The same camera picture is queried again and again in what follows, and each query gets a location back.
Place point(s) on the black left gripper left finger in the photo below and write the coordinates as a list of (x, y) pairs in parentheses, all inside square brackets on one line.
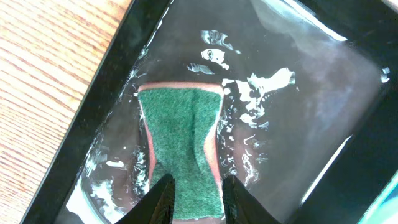
[(156, 207)]

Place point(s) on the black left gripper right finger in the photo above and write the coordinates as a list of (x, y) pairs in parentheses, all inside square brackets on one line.
[(241, 207)]

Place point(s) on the black water tray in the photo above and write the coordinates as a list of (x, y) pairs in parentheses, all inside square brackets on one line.
[(309, 116)]

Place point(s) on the teal plastic tray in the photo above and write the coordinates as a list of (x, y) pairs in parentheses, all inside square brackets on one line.
[(384, 209)]

